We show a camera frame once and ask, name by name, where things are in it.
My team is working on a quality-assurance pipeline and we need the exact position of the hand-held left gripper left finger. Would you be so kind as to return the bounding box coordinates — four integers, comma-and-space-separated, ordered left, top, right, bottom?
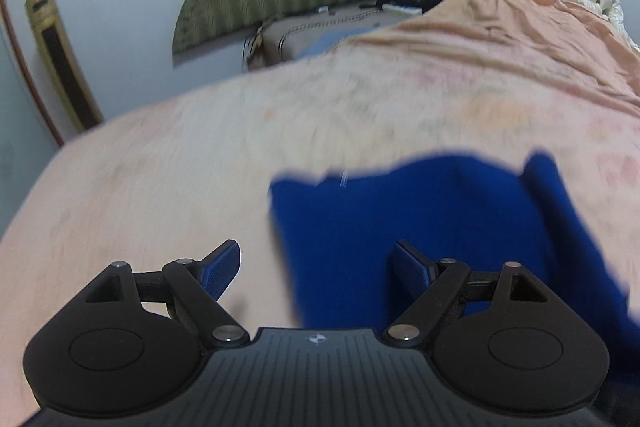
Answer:
82, 239, 251, 348

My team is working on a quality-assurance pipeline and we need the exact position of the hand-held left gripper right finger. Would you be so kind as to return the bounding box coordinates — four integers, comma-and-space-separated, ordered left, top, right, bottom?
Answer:
385, 239, 551, 348

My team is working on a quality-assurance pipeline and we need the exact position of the blue knit sweater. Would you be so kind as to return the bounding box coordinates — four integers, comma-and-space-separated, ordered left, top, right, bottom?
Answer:
269, 150, 640, 410

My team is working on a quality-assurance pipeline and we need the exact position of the pink bed sheet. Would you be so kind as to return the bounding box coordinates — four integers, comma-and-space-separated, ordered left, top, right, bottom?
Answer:
0, 0, 640, 427

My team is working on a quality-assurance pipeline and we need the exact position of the brown suitcase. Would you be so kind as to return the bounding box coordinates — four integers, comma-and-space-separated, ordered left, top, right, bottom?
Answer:
242, 2, 426, 74

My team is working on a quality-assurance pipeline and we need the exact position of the grey-blue cloth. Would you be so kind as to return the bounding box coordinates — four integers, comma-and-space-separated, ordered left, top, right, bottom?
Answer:
297, 26, 383, 60

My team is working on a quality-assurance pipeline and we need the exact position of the gold tower air conditioner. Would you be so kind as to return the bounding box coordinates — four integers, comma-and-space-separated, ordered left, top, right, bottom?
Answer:
25, 0, 104, 132

